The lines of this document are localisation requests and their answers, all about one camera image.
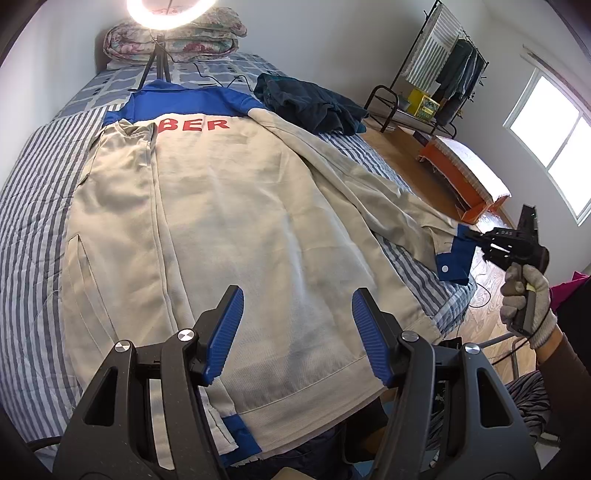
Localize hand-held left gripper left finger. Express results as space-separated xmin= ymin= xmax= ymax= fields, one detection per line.
xmin=53 ymin=285 xmax=245 ymax=480

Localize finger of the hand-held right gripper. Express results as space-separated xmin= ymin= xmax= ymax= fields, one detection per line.
xmin=463 ymin=228 xmax=497 ymax=250
xmin=482 ymin=246 xmax=511 ymax=269

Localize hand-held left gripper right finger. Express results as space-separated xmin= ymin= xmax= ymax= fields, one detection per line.
xmin=351 ymin=287 xmax=541 ymax=480

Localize beige and blue jacket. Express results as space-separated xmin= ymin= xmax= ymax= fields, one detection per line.
xmin=60 ymin=79 xmax=474 ymax=469

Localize person's right forearm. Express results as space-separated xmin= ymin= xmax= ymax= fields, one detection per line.
xmin=536 ymin=330 xmax=591 ymax=444

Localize dark hanging clothes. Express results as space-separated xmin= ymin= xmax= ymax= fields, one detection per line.
xmin=434 ymin=39 xmax=485 ymax=125

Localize black clothes rack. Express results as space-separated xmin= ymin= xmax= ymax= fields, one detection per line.
xmin=365 ymin=0 xmax=489 ymax=139

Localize dark blue clothes pile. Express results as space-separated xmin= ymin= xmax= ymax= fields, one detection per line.
xmin=254 ymin=71 xmax=370 ymax=137

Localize person's right hand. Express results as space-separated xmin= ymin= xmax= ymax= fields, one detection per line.
xmin=499 ymin=262 xmax=561 ymax=350

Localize pink cloth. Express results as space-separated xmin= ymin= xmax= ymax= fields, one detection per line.
xmin=549 ymin=272 xmax=591 ymax=315

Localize orange bench with white cover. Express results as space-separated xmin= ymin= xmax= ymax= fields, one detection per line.
xmin=418 ymin=136 xmax=512 ymax=224

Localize window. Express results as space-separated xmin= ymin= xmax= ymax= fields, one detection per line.
xmin=503 ymin=67 xmax=591 ymax=227

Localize yellow box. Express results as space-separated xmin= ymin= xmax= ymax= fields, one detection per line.
xmin=409 ymin=88 xmax=439 ymax=118

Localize black white striped cloth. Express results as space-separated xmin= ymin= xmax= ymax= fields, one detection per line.
xmin=505 ymin=369 xmax=550 ymax=444

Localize grey striped towel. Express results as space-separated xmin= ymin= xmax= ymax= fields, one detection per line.
xmin=404 ymin=2 xmax=462 ymax=88

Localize blue checkered bed sheet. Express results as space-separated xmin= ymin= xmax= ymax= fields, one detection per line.
xmin=60 ymin=51 xmax=287 ymax=121

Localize black tripod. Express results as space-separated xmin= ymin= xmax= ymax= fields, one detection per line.
xmin=127 ymin=32 xmax=174 ymax=93

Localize folded floral quilt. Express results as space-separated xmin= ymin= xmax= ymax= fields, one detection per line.
xmin=102 ymin=9 xmax=247 ymax=63

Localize black cable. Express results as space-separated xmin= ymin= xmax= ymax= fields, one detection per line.
xmin=185 ymin=60 xmax=262 ymax=90

